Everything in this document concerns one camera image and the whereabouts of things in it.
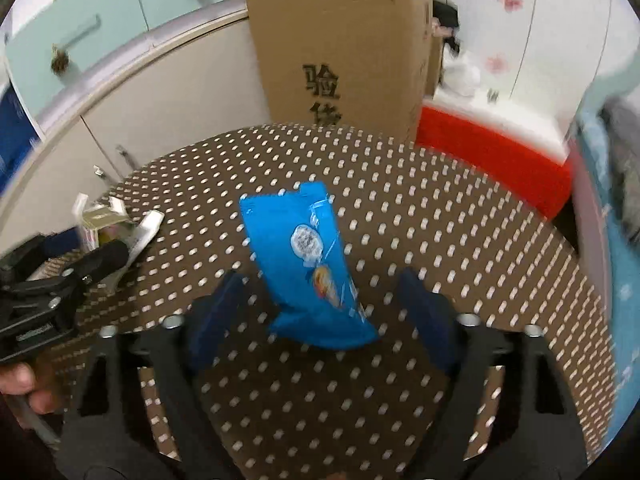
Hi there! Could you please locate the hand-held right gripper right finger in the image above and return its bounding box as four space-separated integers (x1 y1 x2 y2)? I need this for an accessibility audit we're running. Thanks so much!
397 267 588 480

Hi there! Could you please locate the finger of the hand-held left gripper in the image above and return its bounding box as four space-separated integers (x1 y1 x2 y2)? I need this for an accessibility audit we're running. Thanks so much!
0 234 57 283
55 239 132 303

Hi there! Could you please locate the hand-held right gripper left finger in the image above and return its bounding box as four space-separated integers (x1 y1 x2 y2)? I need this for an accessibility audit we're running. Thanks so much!
55 270 251 480

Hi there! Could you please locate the bright blue snack packet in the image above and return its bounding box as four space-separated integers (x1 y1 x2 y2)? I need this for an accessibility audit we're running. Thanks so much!
239 181 379 350

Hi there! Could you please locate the person's left hand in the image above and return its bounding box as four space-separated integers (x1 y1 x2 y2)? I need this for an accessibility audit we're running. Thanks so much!
0 359 63 415

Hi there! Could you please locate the blue storage box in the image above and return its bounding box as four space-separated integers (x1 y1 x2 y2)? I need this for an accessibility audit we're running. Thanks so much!
0 82 38 196

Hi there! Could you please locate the cream cabinet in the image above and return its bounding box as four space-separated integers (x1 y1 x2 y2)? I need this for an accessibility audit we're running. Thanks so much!
0 0 273 241

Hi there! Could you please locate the blue patterned bedsheet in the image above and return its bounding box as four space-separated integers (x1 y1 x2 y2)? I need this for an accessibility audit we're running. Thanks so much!
575 110 640 441

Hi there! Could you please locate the white plastic bag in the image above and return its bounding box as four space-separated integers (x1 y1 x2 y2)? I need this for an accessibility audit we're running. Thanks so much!
442 52 483 97

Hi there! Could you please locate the grey blanket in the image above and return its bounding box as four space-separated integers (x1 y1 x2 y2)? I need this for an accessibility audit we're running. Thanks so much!
600 100 640 241

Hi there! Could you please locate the small cardboard box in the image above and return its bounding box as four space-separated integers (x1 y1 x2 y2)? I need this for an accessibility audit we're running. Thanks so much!
425 30 446 98

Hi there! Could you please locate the large cardboard box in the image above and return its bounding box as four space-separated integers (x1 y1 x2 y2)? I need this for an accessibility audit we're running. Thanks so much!
244 0 435 143

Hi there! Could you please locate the black cloth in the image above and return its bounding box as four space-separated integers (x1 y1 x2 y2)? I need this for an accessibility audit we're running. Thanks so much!
432 0 461 36

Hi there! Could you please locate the pale bed frame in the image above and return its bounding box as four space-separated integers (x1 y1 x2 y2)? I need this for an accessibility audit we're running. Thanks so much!
565 55 640 311

